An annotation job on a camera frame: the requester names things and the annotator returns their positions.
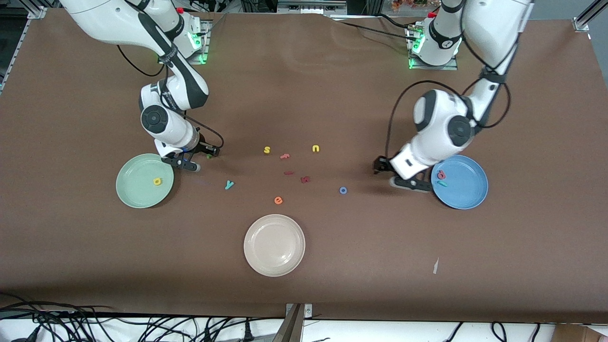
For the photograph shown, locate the light green plate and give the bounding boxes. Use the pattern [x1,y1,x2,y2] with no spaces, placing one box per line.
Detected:
[115,153,175,209]

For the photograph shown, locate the blue plate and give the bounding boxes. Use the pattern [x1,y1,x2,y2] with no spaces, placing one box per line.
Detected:
[430,154,489,210]

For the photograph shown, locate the white plate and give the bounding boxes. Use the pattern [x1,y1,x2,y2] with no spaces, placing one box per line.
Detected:
[243,214,306,277]

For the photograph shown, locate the orange artificial flowers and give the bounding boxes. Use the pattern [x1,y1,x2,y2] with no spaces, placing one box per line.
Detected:
[390,0,428,12]

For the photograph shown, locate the grey device housing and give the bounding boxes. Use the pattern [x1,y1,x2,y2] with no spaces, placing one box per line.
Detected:
[277,0,348,15]

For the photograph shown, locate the grey metal bar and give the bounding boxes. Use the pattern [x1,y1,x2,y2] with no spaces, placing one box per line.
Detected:
[272,304,303,342]

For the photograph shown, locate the brown cardboard box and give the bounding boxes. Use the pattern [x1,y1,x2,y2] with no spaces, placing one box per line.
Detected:
[553,323,608,342]

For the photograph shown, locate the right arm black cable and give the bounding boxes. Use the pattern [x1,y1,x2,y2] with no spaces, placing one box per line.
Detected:
[116,45,225,149]

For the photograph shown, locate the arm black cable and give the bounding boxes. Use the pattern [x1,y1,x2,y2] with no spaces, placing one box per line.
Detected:
[116,45,225,149]
[386,80,512,160]

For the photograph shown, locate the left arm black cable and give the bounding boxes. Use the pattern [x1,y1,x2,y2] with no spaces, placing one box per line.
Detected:
[386,80,512,160]

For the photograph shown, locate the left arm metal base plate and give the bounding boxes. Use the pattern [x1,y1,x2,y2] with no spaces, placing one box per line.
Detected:
[408,24,459,71]

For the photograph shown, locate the black tabletop cable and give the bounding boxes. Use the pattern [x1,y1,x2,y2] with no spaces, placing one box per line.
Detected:
[328,17,414,38]

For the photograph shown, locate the metal table edge bracket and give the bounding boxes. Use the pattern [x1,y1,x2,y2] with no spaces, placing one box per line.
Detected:
[285,303,313,320]

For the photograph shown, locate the tangled black floor cables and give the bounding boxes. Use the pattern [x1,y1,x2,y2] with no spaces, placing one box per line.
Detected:
[0,294,285,342]

